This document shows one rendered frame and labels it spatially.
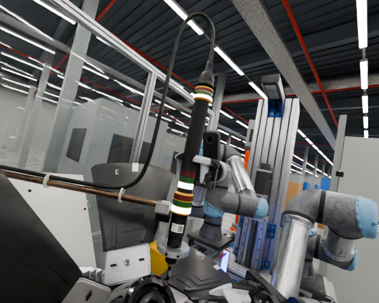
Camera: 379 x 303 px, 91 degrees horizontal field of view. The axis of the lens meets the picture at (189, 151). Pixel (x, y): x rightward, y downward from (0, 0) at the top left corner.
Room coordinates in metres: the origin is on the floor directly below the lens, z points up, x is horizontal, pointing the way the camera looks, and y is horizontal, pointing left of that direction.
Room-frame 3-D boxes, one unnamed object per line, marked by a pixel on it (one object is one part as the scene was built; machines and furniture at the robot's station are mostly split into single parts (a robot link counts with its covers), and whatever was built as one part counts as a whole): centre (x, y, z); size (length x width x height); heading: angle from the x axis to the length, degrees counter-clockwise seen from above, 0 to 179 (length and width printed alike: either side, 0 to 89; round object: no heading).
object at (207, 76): (0.42, -0.01, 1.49); 0.04 x 0.04 x 0.46
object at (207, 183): (0.53, -0.06, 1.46); 0.12 x 0.08 x 0.09; 155
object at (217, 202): (0.67, -0.14, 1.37); 0.11 x 0.08 x 0.11; 92
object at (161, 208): (0.42, 0.00, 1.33); 0.09 x 0.07 x 0.10; 90
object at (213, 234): (1.25, -0.24, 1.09); 0.15 x 0.15 x 0.10
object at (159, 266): (0.88, 0.03, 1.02); 0.16 x 0.10 x 0.11; 55
